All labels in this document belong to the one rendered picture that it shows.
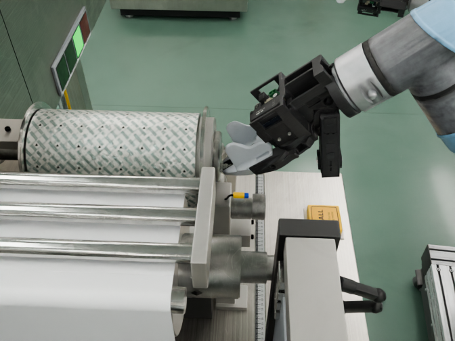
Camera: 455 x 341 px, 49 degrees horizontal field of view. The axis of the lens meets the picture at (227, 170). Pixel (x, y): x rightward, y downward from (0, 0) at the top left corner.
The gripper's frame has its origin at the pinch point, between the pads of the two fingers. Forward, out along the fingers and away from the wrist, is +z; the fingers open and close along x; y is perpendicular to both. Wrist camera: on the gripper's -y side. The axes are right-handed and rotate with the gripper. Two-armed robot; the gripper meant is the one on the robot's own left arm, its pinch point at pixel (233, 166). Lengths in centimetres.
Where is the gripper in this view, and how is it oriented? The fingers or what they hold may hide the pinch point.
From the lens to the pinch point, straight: 72.4
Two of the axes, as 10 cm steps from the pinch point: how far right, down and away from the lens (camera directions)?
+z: -7.6, 4.3, 4.9
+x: -0.5, 7.1, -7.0
